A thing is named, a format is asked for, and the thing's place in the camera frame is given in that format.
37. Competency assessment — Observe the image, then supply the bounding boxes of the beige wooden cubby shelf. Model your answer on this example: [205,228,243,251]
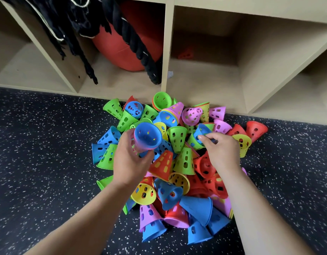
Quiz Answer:
[0,0,327,127]

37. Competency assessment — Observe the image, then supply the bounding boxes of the white cord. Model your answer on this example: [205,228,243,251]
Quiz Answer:
[22,0,90,42]

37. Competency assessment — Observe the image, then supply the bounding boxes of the nested pink and blue cones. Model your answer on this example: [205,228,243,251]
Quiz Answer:
[133,122,163,154]

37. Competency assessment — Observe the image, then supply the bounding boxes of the person's left forearm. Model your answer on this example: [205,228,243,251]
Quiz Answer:
[24,180,143,255]

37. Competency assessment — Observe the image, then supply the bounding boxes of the small red cone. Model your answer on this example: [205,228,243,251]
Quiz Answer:
[177,47,195,60]

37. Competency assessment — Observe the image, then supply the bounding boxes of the person's right forearm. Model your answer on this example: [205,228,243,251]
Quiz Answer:
[219,166,316,255]

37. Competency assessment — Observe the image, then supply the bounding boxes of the person's right hand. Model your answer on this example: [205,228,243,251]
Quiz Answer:
[198,132,241,173]

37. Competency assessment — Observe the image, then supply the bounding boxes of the person's left hand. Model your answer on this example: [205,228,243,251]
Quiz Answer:
[113,128,155,188]

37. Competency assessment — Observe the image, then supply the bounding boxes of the large red ball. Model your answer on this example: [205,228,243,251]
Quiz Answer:
[92,0,164,72]

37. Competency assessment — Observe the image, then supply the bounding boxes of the thick black braided rope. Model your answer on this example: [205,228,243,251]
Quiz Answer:
[101,0,163,85]

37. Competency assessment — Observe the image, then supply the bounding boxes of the single blue perforated cone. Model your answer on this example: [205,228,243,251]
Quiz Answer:
[193,123,217,145]

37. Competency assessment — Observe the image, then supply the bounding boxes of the pile of colourful perforated cones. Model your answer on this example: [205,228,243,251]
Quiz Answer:
[91,91,269,245]

